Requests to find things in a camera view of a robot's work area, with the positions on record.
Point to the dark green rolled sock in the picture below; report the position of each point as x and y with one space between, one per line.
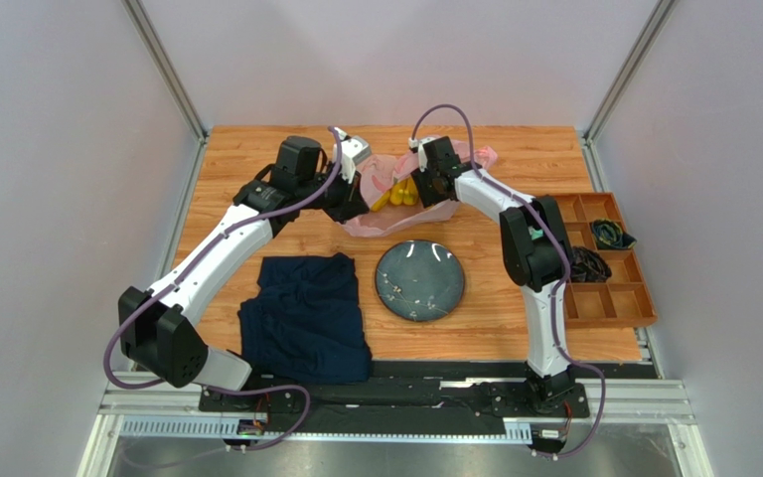
610 235

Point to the pink plastic bag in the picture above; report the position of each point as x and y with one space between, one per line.
381 175

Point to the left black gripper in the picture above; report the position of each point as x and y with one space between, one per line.
352 205

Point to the black rolled sock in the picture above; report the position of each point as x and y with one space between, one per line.
587 266

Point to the brown wooden compartment tray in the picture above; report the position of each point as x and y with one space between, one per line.
623 301

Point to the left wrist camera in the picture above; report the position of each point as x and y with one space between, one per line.
353 151

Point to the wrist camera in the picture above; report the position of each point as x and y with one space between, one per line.
353 151
416 146

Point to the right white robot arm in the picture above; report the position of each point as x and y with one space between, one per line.
535 247

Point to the yellow banana bunch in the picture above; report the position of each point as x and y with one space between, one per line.
402 193

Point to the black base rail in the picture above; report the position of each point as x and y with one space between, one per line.
402 399

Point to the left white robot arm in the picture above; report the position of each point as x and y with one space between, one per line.
157 325

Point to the navy blue cloth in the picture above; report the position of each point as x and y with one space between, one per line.
306 323

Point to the teal white sock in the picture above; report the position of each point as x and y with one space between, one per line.
535 233

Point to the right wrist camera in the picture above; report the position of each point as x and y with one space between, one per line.
416 146

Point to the dark blue-grey ceramic plate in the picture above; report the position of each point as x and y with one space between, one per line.
420 280

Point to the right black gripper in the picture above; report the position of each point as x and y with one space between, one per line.
426 187

